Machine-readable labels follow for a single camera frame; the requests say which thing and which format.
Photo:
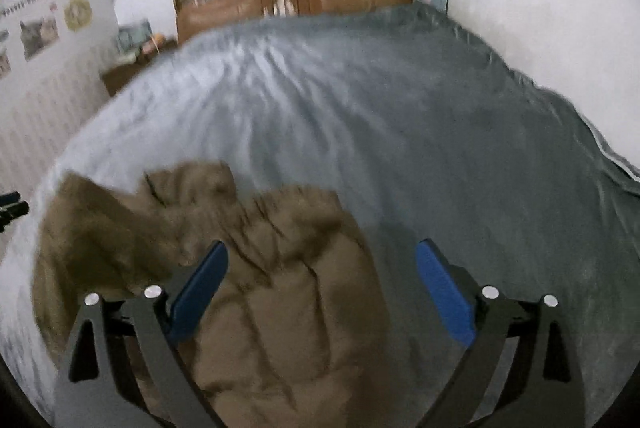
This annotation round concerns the brown puffer jacket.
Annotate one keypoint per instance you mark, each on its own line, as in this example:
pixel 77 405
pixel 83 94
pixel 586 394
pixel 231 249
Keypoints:
pixel 296 334

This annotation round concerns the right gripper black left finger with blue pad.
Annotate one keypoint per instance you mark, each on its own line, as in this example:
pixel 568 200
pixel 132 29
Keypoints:
pixel 96 386

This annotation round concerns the brown wooden nightstand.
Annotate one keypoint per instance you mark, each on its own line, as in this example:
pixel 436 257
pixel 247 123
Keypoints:
pixel 118 77

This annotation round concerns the green clothes pile on nightstand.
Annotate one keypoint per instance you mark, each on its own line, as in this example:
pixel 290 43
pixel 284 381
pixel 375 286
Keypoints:
pixel 133 36

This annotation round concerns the small kitten wall sticker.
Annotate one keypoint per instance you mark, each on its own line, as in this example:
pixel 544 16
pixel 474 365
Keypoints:
pixel 5 64

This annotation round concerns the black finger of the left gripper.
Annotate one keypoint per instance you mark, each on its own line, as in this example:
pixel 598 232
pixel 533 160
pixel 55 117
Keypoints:
pixel 9 199
pixel 11 212

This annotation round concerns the yellow lion flower sticker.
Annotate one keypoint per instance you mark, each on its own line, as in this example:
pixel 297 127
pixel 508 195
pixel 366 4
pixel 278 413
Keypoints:
pixel 78 14

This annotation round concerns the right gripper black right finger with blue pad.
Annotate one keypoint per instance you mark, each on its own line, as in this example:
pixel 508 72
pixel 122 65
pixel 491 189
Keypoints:
pixel 544 386

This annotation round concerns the grey bed blanket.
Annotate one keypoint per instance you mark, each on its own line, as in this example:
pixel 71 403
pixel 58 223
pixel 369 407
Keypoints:
pixel 422 131

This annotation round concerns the grey cats wall sticker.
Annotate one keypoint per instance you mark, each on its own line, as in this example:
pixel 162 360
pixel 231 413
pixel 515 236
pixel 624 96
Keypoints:
pixel 37 35

